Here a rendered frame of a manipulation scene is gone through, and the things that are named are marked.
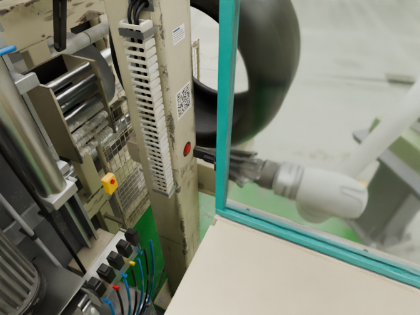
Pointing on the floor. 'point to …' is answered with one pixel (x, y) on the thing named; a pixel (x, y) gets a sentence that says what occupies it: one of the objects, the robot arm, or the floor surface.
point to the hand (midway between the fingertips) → (205, 154)
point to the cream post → (184, 189)
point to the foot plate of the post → (164, 296)
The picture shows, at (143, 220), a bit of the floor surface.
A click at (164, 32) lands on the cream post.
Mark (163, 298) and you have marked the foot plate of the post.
